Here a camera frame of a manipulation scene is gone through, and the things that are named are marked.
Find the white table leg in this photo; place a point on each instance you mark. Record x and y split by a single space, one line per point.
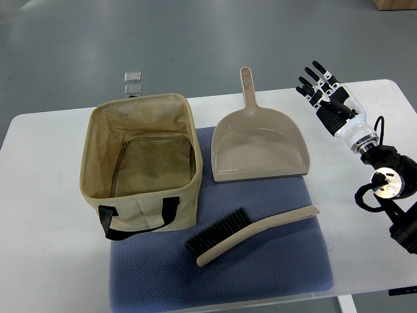
346 304

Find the yellow fabric bag black handle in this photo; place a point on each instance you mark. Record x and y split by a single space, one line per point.
142 167

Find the beige plastic dustpan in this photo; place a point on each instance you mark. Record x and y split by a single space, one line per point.
256 142

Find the beige hand broom black bristles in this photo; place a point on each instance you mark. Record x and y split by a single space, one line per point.
237 227

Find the brown cardboard box corner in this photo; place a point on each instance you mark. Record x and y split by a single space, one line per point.
385 5

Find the upper metal floor plate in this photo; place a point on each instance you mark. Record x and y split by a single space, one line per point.
130 77

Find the blue textured cushion mat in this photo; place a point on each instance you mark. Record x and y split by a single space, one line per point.
154 272

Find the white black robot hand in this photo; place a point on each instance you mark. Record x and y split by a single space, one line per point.
337 109

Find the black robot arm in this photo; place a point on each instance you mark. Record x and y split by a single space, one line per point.
394 179

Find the black table control panel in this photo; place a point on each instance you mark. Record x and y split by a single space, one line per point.
402 291

